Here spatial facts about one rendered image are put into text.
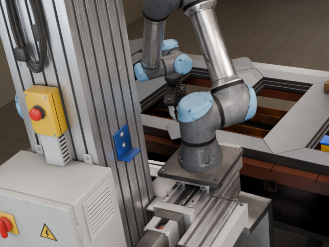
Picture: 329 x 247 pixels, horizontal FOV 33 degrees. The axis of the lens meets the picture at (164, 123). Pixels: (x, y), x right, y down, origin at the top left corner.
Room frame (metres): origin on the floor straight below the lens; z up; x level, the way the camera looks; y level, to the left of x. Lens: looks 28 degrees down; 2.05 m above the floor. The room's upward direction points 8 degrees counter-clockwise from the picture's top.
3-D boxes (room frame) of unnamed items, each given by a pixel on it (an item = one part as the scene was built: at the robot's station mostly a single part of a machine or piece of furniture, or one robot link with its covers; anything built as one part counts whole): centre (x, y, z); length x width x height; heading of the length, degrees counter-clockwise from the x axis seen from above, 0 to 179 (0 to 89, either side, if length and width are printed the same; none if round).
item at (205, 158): (1.60, -0.11, 1.09); 0.15 x 0.15 x 0.10
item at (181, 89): (2.16, -0.06, 1.06); 0.09 x 0.08 x 0.12; 164
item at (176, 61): (2.05, -0.08, 1.22); 0.11 x 0.11 x 0.08; 19
